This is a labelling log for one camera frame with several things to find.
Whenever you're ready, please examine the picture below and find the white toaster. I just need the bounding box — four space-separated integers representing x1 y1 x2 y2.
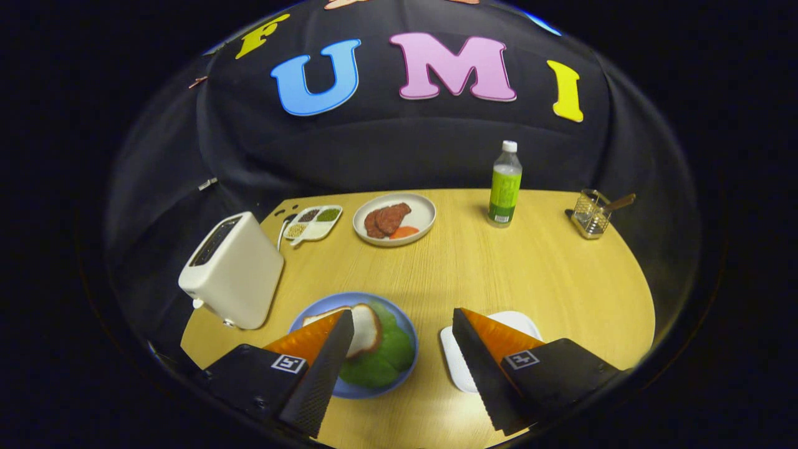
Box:
178 211 286 331

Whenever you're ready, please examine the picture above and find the brown crust bread slice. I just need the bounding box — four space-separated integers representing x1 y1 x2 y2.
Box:
345 304 383 359

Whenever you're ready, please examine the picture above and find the green lettuce leaf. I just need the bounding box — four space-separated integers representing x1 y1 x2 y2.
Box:
339 302 416 389

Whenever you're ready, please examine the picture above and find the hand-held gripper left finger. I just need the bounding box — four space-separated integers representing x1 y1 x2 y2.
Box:
196 309 356 439

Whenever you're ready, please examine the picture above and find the green label drink bottle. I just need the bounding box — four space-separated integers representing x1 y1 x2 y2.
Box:
487 140 523 229

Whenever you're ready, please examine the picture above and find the black backdrop cloth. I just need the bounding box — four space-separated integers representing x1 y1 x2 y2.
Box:
103 0 705 387

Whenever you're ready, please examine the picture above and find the blue round plate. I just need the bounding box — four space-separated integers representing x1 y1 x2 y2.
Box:
288 292 419 400

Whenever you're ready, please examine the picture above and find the metal wire utensil holder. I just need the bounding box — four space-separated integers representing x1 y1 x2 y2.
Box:
570 189 613 240

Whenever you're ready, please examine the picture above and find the white square plate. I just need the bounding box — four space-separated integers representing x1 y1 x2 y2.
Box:
440 311 543 395

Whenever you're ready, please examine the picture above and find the white divided tray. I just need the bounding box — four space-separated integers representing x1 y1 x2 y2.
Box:
282 205 344 245

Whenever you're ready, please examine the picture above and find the cream round plate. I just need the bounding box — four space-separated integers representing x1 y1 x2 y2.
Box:
352 193 437 248

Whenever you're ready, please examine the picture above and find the large brown meat piece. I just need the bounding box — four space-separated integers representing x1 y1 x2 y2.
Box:
376 202 413 236

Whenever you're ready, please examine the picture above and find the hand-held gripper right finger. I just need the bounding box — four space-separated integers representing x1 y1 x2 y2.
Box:
452 307 624 437

